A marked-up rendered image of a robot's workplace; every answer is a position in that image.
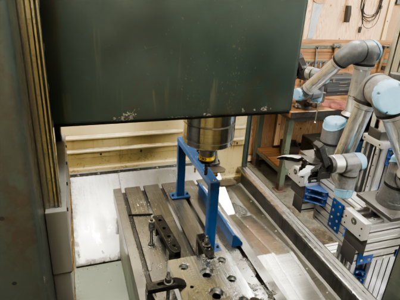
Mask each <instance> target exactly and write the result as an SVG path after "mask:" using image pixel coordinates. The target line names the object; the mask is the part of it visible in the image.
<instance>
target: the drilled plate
mask: <svg viewBox="0 0 400 300"><path fill-rule="evenodd" d="M216 255H217V256H219V257H216ZM214 256H215V257H216V258H217V259H215V258H214V259H215V260H213V261H211V262H210V259H209V261H207V258H206V256H205V254H202V255H195V256H191V257H185V258H179V259H175V260H168V265H167V271H169V272H170V276H171V277H172V278H174V277H178V278H181V279H183V280H185V281H186V286H184V287H182V288H178V289H174V291H175V293H176V296H177V300H220V299H221V300H249V299H248V298H251V297H255V296H254V294H253V293H252V291H251V289H250V288H249V286H248V284H247V282H246V281H245V279H244V278H243V276H242V274H241V273H240V271H239V269H238V268H237V266H236V264H235V262H234V261H233V259H232V258H231V256H230V254H229V253H228V251H227V250H225V251H218V252H215V253H214ZM201 261H202V262H201ZM219 262H221V264H220V263H219ZM224 262H226V263H224ZM183 263H184V264H183ZM185 263H186V264H185ZM222 263H224V264H222ZM188 264H189V266H188ZM210 268H212V269H210ZM213 268H214V269H213ZM213 271H214V272H213ZM226 276H227V277H226ZM229 285H230V286H229ZM217 286H218V287H217ZM213 287H214V288H213ZM215 287H216V288H215ZM219 287H220V288H219ZM210 288H211V290H210V292H209V289H210ZM221 288H222V289H224V290H221ZM235 288H236V289H235ZM241 288H242V289H241ZM199 290H200V291H199ZM197 291H199V292H197ZM225 291H226V292H227V293H226V292H225ZM236 292H237V293H236ZM239 292H240V293H239ZM234 293H236V294H234ZM242 294H244V295H246V296H242ZM191 295H192V296H191ZM227 295H228V296H227ZM224 296H225V297H224ZM239 296H240V297H239ZM223 297H224V298H223ZM226 297H227V298H228V299H227V298H226ZM238 297H239V298H238ZM222 298H223V299H222Z"/></svg>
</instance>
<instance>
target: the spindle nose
mask: <svg viewBox="0 0 400 300"><path fill-rule="evenodd" d="M235 124H236V117H220V118H200V119H190V120H183V141H184V143H185V144H187V145H188V146H190V147H191V148H195V149H198V150H203V151H220V150H223V149H226V148H228V147H230V146H231V145H232V144H233V140H234V136H235Z"/></svg>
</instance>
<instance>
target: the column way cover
mask: <svg viewBox="0 0 400 300"><path fill-rule="evenodd" d="M55 143H56V149H57V160H58V169H59V175H60V186H61V196H62V207H61V208H60V207H58V208H55V207H51V208H50V209H47V210H46V212H45V222H46V230H47V235H48V243H49V252H50V257H51V265H52V274H53V275H54V277H55V286H56V291H57V300H76V287H75V268H74V244H73V219H72V217H71V187H70V184H71V183H70V177H69V170H68V159H67V145H66V141H65V135H62V141H59V142H58V141H55Z"/></svg>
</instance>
